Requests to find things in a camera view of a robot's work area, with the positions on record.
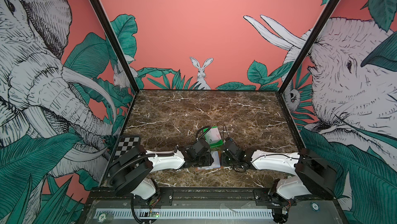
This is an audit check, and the right black frame post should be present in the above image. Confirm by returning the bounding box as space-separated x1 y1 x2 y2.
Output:
278 0 340 95

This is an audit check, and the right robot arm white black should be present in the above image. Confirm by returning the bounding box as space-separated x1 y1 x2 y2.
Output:
221 138 337 205

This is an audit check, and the left camera black cable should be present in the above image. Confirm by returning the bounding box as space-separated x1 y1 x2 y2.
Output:
195 125 212 141

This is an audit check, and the white slotted cable duct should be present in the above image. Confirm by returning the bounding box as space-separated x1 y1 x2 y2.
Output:
93 208 273 222

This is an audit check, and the brown leather card holder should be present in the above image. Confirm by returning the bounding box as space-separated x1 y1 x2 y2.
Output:
196 151 229 171

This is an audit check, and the stack of credit cards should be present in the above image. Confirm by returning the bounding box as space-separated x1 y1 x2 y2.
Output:
205 127 221 145

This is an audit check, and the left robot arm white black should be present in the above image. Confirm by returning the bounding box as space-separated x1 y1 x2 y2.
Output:
108 139 214 200

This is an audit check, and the left black frame post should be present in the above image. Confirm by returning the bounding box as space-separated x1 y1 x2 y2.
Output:
89 0 140 94

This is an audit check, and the black frame post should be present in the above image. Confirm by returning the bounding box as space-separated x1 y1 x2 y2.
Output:
278 0 340 95
89 0 140 94

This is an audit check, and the black white checkerboard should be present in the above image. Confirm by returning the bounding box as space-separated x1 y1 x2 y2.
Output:
113 135 141 160

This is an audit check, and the green plastic tray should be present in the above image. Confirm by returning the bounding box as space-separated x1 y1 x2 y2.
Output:
204 126 223 149

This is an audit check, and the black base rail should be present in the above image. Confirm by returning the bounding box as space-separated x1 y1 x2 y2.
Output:
87 187 326 208

